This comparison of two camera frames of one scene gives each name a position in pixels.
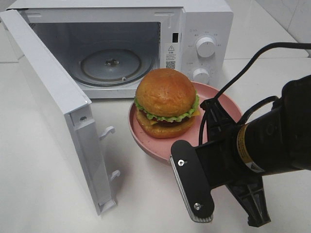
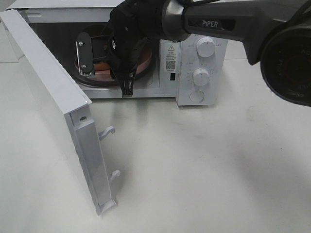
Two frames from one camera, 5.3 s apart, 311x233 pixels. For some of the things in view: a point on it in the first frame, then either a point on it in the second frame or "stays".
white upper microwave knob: [205, 46] stays
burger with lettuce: [166, 103] -> [102, 43]
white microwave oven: [108, 45] stays
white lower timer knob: [201, 75] stays
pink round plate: [161, 148] -> [144, 57]
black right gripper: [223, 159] -> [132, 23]
